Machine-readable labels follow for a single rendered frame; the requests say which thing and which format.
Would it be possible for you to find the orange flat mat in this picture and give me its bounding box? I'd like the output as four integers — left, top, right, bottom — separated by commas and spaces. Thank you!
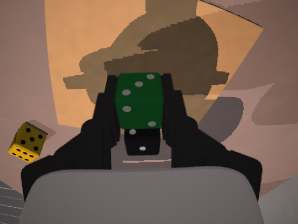
45, 0, 264, 128

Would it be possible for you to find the green die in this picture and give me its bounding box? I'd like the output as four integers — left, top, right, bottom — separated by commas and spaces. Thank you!
115, 72, 164, 129

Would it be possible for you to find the black die with white pips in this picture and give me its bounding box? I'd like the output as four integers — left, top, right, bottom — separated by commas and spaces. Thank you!
124, 128, 161, 156

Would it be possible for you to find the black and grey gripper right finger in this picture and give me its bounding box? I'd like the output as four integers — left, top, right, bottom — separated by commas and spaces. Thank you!
161, 73, 263, 200

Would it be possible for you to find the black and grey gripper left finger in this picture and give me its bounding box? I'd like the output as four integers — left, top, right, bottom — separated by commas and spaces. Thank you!
21, 75, 121, 202

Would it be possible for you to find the yellow die with black pips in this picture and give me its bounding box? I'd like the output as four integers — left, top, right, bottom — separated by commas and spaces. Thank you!
8, 124, 46, 163

